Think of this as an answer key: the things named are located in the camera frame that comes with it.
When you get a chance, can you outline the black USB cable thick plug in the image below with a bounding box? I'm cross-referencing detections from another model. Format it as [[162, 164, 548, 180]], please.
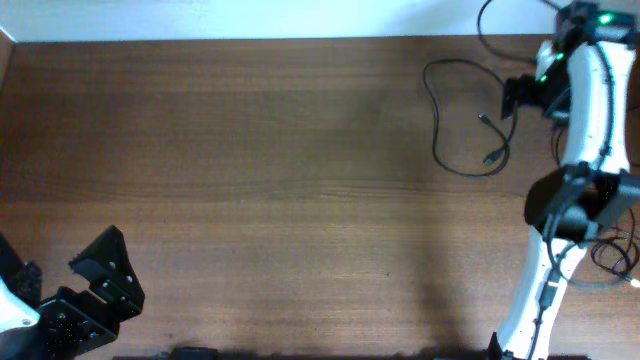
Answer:
[[421, 58, 518, 179]]

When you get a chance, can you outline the thin black USB cable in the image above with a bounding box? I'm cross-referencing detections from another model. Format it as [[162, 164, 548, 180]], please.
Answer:
[[589, 207, 640, 290]]

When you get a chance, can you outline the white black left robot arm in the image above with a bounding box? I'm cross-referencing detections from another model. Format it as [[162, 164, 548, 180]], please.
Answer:
[[1, 225, 145, 359]]

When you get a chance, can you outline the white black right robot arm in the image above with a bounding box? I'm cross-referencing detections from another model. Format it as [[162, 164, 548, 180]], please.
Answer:
[[485, 1, 639, 359]]

